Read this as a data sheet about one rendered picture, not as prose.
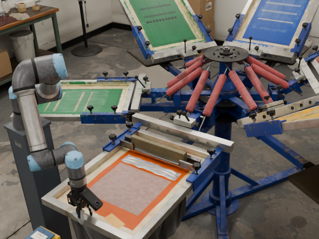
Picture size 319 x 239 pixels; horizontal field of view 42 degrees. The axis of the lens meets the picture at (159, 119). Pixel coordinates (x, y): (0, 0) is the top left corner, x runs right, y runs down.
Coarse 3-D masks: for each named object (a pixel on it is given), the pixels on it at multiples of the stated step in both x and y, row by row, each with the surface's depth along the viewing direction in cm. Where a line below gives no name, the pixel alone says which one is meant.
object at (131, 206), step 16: (160, 160) 236; (144, 176) 224; (160, 176) 224; (128, 192) 213; (144, 192) 213; (160, 192) 212; (112, 208) 203; (128, 208) 203; (144, 208) 202; (128, 224) 193
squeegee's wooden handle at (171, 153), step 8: (136, 136) 240; (136, 144) 240; (144, 144) 236; (152, 144) 233; (160, 144) 232; (152, 152) 236; (160, 152) 232; (168, 152) 228; (176, 152) 225; (184, 152) 224; (176, 160) 228; (184, 160) 224
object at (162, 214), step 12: (144, 132) 256; (168, 144) 248; (180, 144) 243; (96, 156) 236; (108, 156) 240; (204, 156) 236; (60, 192) 212; (180, 192) 206; (48, 204) 205; (60, 204) 202; (168, 204) 199; (72, 216) 197; (84, 216) 194; (156, 216) 192; (96, 228) 190; (108, 228) 187; (144, 228) 186; (156, 228) 190
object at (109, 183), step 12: (144, 156) 240; (108, 168) 232; (120, 168) 231; (132, 168) 231; (96, 180) 223; (108, 180) 222; (120, 180) 222; (132, 180) 222; (96, 192) 214; (108, 192) 214; (120, 192) 214; (108, 204) 206
